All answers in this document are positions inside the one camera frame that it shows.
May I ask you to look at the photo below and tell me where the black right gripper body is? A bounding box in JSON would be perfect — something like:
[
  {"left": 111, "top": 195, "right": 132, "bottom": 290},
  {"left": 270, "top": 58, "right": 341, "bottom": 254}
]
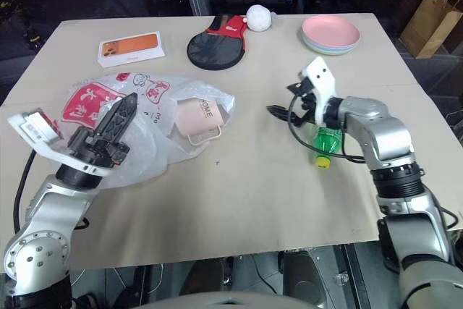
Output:
[{"left": 286, "top": 79, "right": 320, "bottom": 126}]

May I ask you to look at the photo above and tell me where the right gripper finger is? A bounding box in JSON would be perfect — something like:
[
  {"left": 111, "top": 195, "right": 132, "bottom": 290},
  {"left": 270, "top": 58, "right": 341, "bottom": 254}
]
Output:
[
  {"left": 273, "top": 112, "right": 303, "bottom": 128},
  {"left": 266, "top": 104, "right": 300, "bottom": 118}
]

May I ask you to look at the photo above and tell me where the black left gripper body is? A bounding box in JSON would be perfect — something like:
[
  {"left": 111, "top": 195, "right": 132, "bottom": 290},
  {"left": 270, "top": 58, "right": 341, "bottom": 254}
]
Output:
[{"left": 67, "top": 127, "right": 131, "bottom": 169}]

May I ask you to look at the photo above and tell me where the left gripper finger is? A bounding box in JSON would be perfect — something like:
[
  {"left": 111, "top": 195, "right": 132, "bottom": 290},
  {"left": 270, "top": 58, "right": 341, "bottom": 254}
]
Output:
[
  {"left": 99, "top": 98, "right": 139, "bottom": 147},
  {"left": 94, "top": 93, "right": 137, "bottom": 137}
]

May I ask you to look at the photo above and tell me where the clear red-printed plastic bag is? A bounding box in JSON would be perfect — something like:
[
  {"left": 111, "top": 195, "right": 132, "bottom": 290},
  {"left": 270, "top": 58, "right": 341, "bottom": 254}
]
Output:
[{"left": 59, "top": 72, "right": 237, "bottom": 189}]

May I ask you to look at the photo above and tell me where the brown paper bag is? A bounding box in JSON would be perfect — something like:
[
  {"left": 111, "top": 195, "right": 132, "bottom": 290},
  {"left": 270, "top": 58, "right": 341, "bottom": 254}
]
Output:
[{"left": 399, "top": 0, "right": 463, "bottom": 59}]

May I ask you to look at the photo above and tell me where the green bottle with yellow cap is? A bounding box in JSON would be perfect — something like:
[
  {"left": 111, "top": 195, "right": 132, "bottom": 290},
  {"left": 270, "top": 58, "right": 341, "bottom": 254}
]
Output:
[{"left": 310, "top": 124, "right": 345, "bottom": 169}]

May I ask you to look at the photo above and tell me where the light blue plate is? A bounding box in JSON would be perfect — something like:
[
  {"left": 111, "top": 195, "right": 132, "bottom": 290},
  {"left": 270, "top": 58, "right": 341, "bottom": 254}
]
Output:
[{"left": 306, "top": 43, "right": 356, "bottom": 57}]

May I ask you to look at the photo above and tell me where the light green plate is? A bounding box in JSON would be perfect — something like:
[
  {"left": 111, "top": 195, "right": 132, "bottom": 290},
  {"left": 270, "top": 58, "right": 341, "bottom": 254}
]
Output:
[{"left": 302, "top": 35, "right": 360, "bottom": 53}]

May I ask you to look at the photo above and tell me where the white orange phone box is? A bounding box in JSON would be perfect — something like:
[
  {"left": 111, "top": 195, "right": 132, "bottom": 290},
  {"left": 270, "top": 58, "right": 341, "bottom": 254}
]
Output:
[{"left": 98, "top": 31, "right": 167, "bottom": 69}]

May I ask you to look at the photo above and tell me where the pink mug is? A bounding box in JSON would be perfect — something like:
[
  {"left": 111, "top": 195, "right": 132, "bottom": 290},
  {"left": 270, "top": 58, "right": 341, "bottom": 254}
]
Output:
[{"left": 173, "top": 97, "right": 233, "bottom": 148}]

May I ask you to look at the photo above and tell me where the pink plate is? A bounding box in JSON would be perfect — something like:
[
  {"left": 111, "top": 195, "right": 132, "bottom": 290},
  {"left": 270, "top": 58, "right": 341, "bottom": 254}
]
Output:
[{"left": 302, "top": 15, "right": 361, "bottom": 48}]

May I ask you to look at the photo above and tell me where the black red paddle case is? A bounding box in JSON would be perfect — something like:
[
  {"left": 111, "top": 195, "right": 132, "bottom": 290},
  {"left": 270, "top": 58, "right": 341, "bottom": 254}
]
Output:
[{"left": 186, "top": 14, "right": 250, "bottom": 71}]

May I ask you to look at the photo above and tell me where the white plush ball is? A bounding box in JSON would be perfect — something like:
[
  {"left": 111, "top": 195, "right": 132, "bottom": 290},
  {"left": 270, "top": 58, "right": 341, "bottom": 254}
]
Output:
[{"left": 242, "top": 4, "right": 273, "bottom": 33}]

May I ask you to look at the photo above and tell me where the dark rounded shape under table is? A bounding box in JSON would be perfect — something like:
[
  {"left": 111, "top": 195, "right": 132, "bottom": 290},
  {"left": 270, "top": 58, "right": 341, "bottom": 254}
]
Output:
[{"left": 283, "top": 246, "right": 354, "bottom": 308}]

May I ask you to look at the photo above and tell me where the grey robot torso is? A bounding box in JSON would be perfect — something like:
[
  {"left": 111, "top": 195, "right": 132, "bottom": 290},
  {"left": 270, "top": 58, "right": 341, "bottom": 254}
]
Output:
[{"left": 132, "top": 289, "right": 302, "bottom": 309}]

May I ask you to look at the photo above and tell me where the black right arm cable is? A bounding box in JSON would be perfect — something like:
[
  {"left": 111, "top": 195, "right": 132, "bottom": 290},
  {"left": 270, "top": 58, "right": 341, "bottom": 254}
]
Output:
[{"left": 288, "top": 94, "right": 367, "bottom": 164}]

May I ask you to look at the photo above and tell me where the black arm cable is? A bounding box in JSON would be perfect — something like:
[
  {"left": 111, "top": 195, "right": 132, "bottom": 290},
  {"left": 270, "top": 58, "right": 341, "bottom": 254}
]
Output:
[
  {"left": 13, "top": 148, "right": 39, "bottom": 234},
  {"left": 288, "top": 94, "right": 367, "bottom": 164}
]

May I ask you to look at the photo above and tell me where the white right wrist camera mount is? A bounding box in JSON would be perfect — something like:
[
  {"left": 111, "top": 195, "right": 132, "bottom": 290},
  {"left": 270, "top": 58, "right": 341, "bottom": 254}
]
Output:
[{"left": 301, "top": 56, "right": 339, "bottom": 126}]

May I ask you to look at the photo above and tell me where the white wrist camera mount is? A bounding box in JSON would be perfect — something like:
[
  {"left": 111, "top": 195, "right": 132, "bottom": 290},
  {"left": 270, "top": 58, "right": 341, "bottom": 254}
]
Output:
[
  {"left": 301, "top": 56, "right": 339, "bottom": 126},
  {"left": 6, "top": 107, "right": 109, "bottom": 177}
]

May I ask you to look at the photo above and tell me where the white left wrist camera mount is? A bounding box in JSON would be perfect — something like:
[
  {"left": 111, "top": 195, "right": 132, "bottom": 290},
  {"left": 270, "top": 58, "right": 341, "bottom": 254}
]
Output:
[{"left": 6, "top": 107, "right": 109, "bottom": 177}]

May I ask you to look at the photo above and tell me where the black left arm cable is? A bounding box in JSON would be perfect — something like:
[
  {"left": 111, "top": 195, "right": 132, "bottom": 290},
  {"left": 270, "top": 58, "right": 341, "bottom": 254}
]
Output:
[{"left": 13, "top": 148, "right": 39, "bottom": 234}]

